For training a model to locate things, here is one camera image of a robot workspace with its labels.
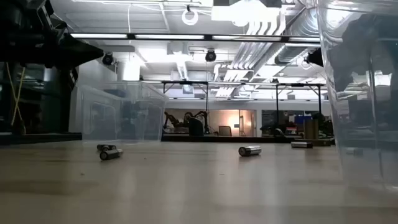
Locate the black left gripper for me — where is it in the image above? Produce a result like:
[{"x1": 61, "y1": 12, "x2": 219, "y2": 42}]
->
[{"x1": 0, "y1": 0, "x2": 104, "y2": 70}]

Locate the clear plastic bin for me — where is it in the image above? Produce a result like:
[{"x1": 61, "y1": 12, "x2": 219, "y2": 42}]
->
[
  {"x1": 69, "y1": 80, "x2": 169, "y2": 143},
  {"x1": 316, "y1": 0, "x2": 398, "y2": 194}
]

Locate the ceiling light tube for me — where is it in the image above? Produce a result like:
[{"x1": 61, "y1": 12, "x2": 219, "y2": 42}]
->
[
  {"x1": 70, "y1": 33, "x2": 129, "y2": 40},
  {"x1": 134, "y1": 34, "x2": 205, "y2": 40},
  {"x1": 212, "y1": 35, "x2": 282, "y2": 41},
  {"x1": 289, "y1": 37, "x2": 321, "y2": 43}
]

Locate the dark glass cabinet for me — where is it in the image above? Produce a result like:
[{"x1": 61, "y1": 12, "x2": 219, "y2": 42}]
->
[{"x1": 0, "y1": 60, "x2": 78, "y2": 134}]

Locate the brass cylinder weight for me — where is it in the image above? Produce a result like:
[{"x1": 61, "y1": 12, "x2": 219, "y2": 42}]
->
[{"x1": 303, "y1": 119, "x2": 320, "y2": 140}]

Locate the small black battery gold end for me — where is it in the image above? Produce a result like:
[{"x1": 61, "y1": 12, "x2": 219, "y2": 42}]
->
[{"x1": 99, "y1": 148, "x2": 124, "y2": 161}]

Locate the black office chair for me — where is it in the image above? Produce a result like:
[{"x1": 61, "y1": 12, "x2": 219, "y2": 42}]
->
[{"x1": 188, "y1": 117, "x2": 205, "y2": 136}]

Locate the silver ventilation duct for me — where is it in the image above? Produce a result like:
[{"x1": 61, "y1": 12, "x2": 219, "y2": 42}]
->
[{"x1": 273, "y1": 6, "x2": 322, "y2": 65}]

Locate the yellow cable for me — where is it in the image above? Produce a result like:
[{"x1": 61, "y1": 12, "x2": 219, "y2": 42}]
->
[
  {"x1": 11, "y1": 67, "x2": 26, "y2": 127},
  {"x1": 6, "y1": 62, "x2": 24, "y2": 124}
]

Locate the black table edge rail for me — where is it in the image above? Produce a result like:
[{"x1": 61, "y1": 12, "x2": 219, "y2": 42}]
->
[{"x1": 0, "y1": 133, "x2": 83, "y2": 146}]

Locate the flat brass base plate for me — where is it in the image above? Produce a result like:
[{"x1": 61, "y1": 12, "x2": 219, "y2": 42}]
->
[{"x1": 295, "y1": 138, "x2": 332, "y2": 147}]

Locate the white hanging ring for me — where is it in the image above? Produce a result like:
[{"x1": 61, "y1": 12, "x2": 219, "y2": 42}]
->
[{"x1": 181, "y1": 4, "x2": 200, "y2": 27}]

